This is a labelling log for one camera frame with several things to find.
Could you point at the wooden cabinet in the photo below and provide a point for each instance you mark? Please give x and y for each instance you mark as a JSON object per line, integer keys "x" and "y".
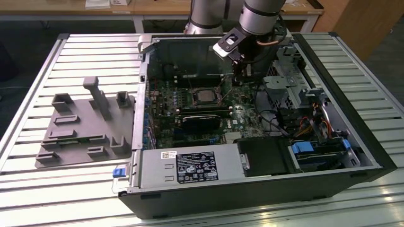
{"x": 363, "y": 23}

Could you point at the grey power supply with label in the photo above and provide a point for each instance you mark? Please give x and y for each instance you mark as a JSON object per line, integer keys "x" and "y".
{"x": 158, "y": 170}

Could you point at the blue plastic carrier tab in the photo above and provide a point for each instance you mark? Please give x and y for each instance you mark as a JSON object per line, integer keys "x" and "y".
{"x": 346, "y": 144}

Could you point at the hard disk in blue carrier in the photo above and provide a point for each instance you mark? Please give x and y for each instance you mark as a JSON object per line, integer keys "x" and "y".
{"x": 302, "y": 147}

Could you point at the grey plastic parts rack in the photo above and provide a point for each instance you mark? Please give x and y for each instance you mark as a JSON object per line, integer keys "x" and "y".
{"x": 82, "y": 123}

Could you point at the small white box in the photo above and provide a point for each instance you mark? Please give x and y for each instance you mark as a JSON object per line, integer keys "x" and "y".
{"x": 120, "y": 2}

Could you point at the black open PC case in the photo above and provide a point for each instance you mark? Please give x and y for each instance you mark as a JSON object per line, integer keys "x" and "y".
{"x": 220, "y": 203}

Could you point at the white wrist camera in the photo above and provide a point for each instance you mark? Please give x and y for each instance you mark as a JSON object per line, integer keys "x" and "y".
{"x": 226, "y": 46}

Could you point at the blue case latch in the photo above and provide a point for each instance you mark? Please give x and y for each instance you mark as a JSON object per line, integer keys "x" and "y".
{"x": 119, "y": 172}

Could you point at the silver square CPU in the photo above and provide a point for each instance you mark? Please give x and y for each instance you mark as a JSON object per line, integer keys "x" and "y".
{"x": 206, "y": 95}

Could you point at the black plastic shroud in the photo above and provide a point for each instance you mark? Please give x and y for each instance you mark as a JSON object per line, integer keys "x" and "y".
{"x": 264, "y": 156}

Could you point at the green RAM stick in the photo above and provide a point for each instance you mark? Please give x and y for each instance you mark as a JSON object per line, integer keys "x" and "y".
{"x": 206, "y": 113}

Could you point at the black RAM slot bank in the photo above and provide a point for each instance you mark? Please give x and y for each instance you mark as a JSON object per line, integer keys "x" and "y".
{"x": 202, "y": 81}

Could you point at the small silver heat sink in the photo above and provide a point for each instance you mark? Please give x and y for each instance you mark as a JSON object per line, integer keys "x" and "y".
{"x": 235, "y": 137}

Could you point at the white paper stack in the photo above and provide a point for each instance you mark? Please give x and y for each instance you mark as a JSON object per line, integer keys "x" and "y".
{"x": 98, "y": 4}

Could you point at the wooden desk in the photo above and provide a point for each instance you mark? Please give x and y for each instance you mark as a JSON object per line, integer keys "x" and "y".
{"x": 132, "y": 9}

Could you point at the black graphics card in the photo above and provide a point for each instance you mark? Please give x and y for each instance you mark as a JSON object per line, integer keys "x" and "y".
{"x": 202, "y": 123}

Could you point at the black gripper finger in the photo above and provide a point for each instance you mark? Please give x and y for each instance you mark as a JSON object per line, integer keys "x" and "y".
{"x": 242, "y": 71}

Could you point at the metal drive cage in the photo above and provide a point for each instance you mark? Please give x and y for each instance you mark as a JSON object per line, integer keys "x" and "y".
{"x": 284, "y": 89}

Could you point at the CPU socket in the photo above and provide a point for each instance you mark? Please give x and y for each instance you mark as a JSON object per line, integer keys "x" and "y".
{"x": 202, "y": 104}

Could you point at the green motherboard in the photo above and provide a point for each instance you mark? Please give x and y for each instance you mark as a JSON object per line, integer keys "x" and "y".
{"x": 246, "y": 113}

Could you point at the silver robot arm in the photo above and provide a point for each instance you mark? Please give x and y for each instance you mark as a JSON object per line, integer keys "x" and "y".
{"x": 259, "y": 16}

